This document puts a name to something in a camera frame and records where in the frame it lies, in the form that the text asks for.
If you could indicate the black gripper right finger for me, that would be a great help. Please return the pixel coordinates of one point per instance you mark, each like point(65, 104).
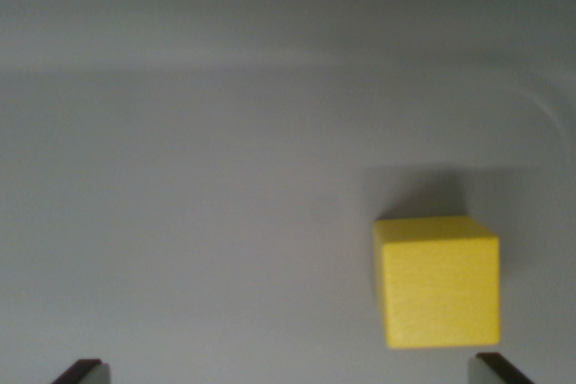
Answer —
point(490, 370)

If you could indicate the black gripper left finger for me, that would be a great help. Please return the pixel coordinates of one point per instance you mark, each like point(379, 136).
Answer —
point(87, 372)

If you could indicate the yellow wooden cube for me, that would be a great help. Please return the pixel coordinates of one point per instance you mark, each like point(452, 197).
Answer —
point(441, 285)

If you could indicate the white plastic bin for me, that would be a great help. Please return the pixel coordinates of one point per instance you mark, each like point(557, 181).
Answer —
point(225, 154)

